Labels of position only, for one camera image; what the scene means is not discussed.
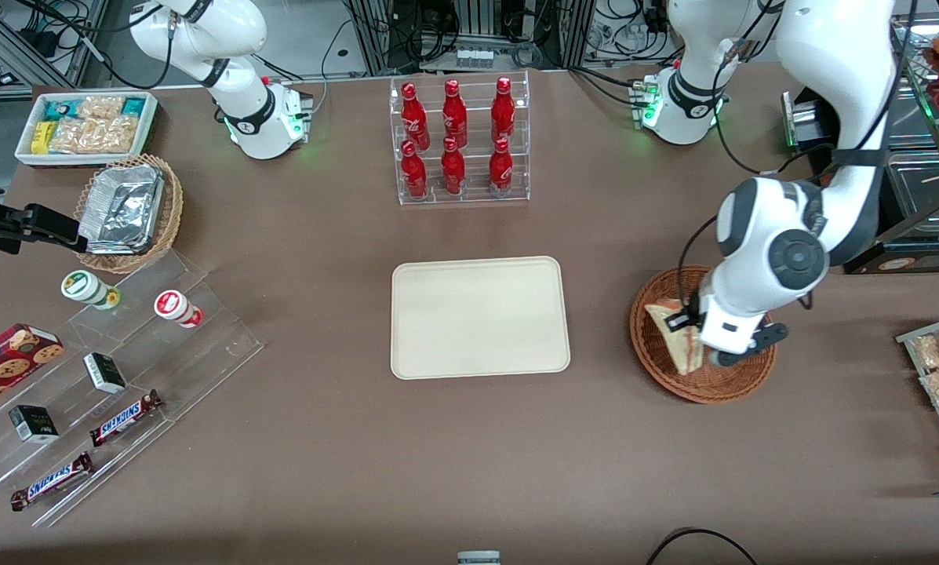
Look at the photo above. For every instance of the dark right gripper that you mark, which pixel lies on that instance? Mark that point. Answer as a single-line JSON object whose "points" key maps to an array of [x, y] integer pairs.
{"points": [[8, 229]]}

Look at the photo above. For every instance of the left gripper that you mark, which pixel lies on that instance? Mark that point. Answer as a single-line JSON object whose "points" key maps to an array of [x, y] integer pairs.
{"points": [[693, 316]]}

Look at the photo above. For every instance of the triangular sandwich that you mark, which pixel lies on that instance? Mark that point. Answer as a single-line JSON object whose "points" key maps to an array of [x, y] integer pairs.
{"points": [[681, 349]]}

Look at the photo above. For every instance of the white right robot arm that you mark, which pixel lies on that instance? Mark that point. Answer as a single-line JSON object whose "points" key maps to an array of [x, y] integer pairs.
{"points": [[242, 31]]}

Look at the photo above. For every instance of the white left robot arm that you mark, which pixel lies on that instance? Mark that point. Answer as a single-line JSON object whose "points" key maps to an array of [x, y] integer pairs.
{"points": [[830, 78]]}

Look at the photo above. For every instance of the round brown wicker basket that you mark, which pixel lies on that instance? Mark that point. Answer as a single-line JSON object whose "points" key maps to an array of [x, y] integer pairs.
{"points": [[657, 369]]}

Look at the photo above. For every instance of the tan wicker basket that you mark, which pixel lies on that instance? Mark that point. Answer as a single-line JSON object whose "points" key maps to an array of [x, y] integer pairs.
{"points": [[172, 208]]}

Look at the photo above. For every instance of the cream rectangular tray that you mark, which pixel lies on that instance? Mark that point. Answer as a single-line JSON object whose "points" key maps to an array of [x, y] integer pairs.
{"points": [[477, 318]]}

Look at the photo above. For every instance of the white rectangular snack bin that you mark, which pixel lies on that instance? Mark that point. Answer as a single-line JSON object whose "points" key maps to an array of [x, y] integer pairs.
{"points": [[30, 157]]}

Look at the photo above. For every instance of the green lid snack cup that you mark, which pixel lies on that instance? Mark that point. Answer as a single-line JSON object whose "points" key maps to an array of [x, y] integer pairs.
{"points": [[83, 286]]}

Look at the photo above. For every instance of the yellow snack packet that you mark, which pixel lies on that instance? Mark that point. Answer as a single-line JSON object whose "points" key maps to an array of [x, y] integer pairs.
{"points": [[41, 137]]}

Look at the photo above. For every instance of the stacked aluminium foil trays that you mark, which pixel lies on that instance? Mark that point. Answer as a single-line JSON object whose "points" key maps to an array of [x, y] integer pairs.
{"points": [[124, 208]]}

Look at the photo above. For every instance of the large rice cracker bag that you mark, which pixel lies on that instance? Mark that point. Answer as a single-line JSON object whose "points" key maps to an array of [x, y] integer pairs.
{"points": [[92, 135]]}

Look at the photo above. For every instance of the teal snack packet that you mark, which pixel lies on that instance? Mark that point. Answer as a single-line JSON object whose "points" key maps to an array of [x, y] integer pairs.
{"points": [[133, 107], [57, 110]]}

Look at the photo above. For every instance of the red cookie box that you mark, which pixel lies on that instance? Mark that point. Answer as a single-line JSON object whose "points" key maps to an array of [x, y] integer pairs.
{"points": [[6, 365]]}

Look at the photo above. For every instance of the small rice cracker bag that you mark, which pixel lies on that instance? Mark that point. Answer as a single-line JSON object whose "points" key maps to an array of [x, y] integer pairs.
{"points": [[100, 107]]}

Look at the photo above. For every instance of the small black box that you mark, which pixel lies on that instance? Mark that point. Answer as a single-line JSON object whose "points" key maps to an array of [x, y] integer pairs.
{"points": [[104, 373], [34, 424]]}

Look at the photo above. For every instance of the red lid snack cup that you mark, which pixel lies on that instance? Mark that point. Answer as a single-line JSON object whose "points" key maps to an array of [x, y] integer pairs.
{"points": [[172, 306]]}

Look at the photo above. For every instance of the brown Snickers bar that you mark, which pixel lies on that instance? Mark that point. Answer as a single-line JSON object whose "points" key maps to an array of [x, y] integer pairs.
{"points": [[124, 418], [52, 481]]}

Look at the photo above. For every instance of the clear acrylic stepped stand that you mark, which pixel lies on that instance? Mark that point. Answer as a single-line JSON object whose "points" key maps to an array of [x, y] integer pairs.
{"points": [[202, 353]]}

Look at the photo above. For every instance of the silver box with green light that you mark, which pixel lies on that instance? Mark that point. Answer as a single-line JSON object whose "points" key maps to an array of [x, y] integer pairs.
{"points": [[802, 118]]}

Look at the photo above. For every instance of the red cola bottle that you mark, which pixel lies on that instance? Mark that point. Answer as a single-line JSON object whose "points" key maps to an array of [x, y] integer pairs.
{"points": [[500, 169], [454, 114], [503, 110], [414, 114], [414, 173], [453, 169]]}

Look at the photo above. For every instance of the clear acrylic bottle rack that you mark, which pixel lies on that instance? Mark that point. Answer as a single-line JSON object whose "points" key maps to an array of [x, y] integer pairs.
{"points": [[477, 196]]}

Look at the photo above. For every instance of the black food warmer case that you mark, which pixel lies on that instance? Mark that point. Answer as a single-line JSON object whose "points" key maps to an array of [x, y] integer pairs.
{"points": [[924, 204]]}

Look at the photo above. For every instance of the small grey device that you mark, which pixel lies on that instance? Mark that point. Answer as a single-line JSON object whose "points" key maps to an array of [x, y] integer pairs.
{"points": [[478, 558]]}

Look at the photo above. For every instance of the white connector block row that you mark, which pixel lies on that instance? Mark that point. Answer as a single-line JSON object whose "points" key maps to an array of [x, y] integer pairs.
{"points": [[474, 56]]}

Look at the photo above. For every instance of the aluminium profile rack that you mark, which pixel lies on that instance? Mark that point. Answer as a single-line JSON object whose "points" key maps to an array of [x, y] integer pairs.
{"points": [[477, 23]]}

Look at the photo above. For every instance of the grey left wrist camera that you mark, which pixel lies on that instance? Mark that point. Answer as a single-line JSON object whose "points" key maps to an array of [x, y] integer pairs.
{"points": [[751, 345]]}

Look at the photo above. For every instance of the metal shelf frame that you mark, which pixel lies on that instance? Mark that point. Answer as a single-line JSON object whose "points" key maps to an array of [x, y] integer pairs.
{"points": [[61, 39]]}

